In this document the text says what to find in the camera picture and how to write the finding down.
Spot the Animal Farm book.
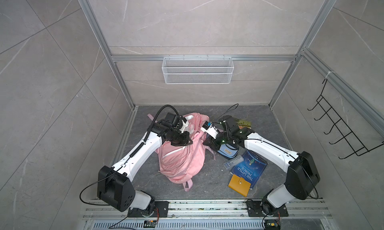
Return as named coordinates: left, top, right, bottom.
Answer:
left=234, top=118, right=252, bottom=129

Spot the light blue pencil case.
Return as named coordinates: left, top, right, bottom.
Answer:
left=218, top=144, right=239, bottom=160

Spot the pink student backpack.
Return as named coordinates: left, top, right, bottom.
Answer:
left=156, top=113, right=214, bottom=192

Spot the blue Little Prince book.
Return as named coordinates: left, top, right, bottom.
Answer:
left=231, top=150, right=268, bottom=189

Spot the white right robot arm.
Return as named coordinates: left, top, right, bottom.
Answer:
left=201, top=115, right=321, bottom=216

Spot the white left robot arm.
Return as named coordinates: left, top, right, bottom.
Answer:
left=95, top=105, right=193, bottom=216

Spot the clear plastic ruler case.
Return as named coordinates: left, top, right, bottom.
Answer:
left=224, top=156, right=244, bottom=170

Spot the yellow leather wallet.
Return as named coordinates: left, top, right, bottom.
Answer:
left=228, top=175, right=251, bottom=197

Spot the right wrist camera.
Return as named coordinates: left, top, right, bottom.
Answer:
left=201, top=121, right=219, bottom=139

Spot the white wire mesh basket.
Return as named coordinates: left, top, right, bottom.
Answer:
left=162, top=57, right=234, bottom=85

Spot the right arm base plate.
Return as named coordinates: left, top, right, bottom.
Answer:
left=245, top=199, right=289, bottom=217

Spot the aluminium mounting rail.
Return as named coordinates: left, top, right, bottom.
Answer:
left=80, top=199, right=332, bottom=220

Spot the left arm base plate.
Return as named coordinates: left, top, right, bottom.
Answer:
left=128, top=201, right=170, bottom=218

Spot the black wire hook rack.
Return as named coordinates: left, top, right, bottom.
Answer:
left=307, top=79, right=384, bottom=160

